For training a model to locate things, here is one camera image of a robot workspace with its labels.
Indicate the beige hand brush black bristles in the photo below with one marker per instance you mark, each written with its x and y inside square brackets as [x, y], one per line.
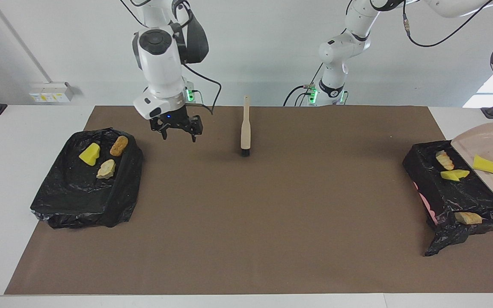
[245, 128]

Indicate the pale yellow bread chunk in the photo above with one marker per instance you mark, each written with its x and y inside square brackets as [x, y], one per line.
[106, 169]

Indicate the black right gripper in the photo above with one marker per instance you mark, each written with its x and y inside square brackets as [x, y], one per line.
[171, 119]

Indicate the yellow sponge block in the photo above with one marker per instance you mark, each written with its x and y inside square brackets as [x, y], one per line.
[485, 164]

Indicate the black bag-covered bin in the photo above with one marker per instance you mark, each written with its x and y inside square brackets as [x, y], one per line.
[79, 196]

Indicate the orange striped croissant piece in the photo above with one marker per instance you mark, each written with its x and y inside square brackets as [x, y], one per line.
[444, 160]

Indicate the brown bread nugget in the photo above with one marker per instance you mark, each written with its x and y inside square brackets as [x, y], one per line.
[119, 146]

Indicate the white wall socket box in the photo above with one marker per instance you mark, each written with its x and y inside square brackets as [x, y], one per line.
[47, 95]

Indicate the pale bread piece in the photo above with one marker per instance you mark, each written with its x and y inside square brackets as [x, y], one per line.
[468, 218]

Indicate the yellow sponge wedge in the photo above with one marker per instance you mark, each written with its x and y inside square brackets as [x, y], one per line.
[90, 155]

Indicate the black bag bin pink rim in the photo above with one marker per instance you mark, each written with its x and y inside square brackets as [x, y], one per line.
[456, 196]

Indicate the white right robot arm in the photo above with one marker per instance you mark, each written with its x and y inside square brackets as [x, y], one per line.
[161, 64]

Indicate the thin yellow sponge piece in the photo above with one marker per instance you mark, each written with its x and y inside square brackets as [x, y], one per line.
[454, 175]

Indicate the brown table mat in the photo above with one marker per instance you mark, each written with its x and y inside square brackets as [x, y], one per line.
[272, 269]

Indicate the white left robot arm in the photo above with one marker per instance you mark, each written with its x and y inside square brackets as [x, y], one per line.
[340, 47]

